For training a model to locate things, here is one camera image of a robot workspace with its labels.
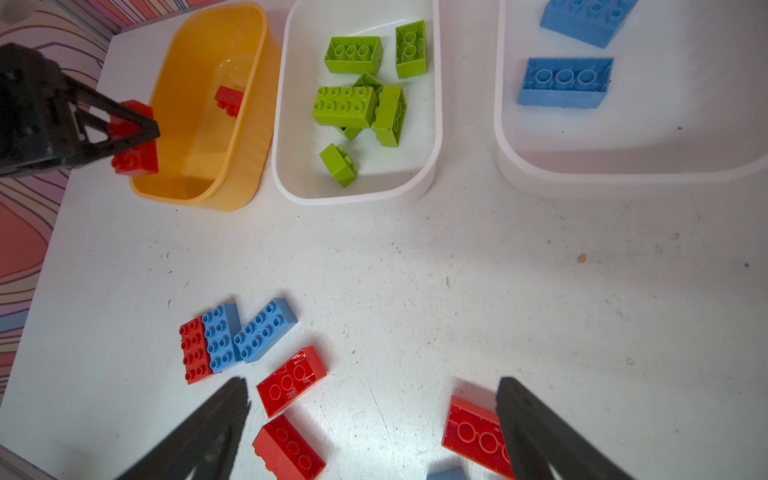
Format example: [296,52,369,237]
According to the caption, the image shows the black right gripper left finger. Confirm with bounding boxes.
[121,377,250,479]

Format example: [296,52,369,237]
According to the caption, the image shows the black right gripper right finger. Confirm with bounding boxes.
[496,377,630,479]

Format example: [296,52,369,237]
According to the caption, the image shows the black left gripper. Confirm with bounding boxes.
[1,43,160,177]

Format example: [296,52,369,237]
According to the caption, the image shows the red lego brick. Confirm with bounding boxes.
[257,346,327,419]
[179,317,213,385]
[441,396,515,479]
[214,86,244,118]
[253,415,326,480]
[108,100,159,178]

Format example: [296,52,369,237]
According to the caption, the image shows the blue lego brick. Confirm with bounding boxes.
[202,303,242,373]
[234,298,298,363]
[517,57,614,109]
[426,466,467,480]
[540,0,637,48]

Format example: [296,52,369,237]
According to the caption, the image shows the small green lego brick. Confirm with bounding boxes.
[320,143,358,188]

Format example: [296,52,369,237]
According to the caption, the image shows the yellow plastic bin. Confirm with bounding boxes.
[131,2,281,212]

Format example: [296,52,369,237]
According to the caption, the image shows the middle white plastic bin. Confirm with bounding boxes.
[272,1,443,206]

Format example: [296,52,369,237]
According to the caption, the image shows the white plastic bin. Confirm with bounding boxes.
[272,1,443,206]
[493,1,767,198]

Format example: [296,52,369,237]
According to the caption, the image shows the right white plastic bin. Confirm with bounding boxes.
[493,1,767,198]

